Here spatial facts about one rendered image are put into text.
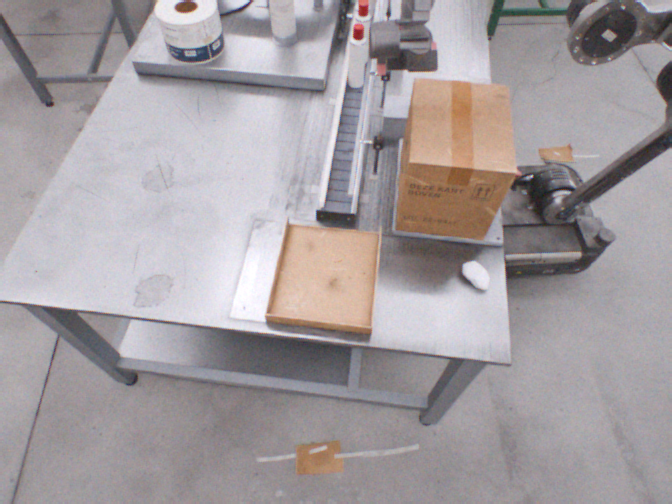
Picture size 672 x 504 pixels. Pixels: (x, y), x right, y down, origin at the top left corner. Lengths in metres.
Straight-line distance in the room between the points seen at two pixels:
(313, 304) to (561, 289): 1.47
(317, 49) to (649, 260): 1.83
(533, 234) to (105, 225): 1.66
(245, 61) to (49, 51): 2.21
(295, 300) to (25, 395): 1.40
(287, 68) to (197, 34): 0.31
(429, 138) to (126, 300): 0.84
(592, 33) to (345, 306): 1.01
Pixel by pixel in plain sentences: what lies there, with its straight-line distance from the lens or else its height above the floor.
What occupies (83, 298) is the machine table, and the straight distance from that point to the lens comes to 1.35.
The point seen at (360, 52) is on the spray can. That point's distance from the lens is 1.56.
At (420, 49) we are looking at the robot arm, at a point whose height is 1.31.
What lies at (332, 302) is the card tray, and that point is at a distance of 1.19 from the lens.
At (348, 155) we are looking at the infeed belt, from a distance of 1.42.
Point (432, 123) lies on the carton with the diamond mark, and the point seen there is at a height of 1.12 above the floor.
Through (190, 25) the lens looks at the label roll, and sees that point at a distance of 1.72.
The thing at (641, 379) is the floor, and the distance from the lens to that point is 2.37.
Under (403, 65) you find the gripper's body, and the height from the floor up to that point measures 1.23.
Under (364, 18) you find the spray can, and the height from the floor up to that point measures 1.05.
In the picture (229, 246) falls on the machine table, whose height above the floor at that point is 0.83.
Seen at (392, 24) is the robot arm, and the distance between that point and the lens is 1.07.
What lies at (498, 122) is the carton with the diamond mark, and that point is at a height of 1.12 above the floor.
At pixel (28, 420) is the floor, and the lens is 2.27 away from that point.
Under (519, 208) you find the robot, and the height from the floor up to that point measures 0.26.
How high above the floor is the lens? 1.90
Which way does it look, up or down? 58 degrees down
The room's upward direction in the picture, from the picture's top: 1 degrees clockwise
